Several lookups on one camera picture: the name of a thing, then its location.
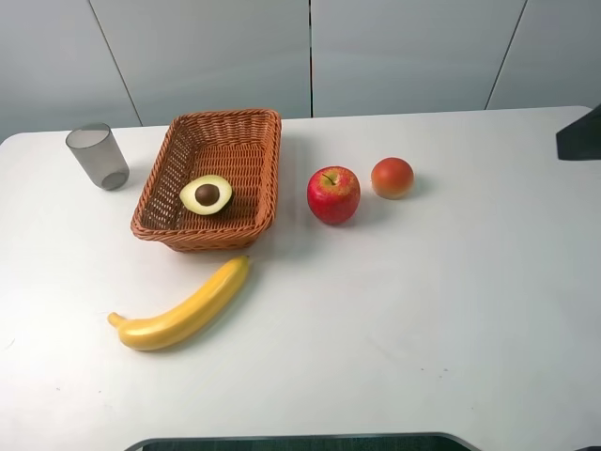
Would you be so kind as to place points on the yellow plastic banana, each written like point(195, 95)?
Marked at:
point(187, 318)

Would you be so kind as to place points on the red apple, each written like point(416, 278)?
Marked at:
point(333, 194)

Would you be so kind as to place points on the grey translucent plastic cup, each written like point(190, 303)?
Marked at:
point(97, 152)

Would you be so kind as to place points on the dark base edge at bottom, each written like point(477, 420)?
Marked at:
point(403, 441)

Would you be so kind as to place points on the orange-red tomato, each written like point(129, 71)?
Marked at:
point(392, 178)

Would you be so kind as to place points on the brown wicker basket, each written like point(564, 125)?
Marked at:
point(243, 147)

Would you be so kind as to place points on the halved avocado with pit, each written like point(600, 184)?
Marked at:
point(207, 195)

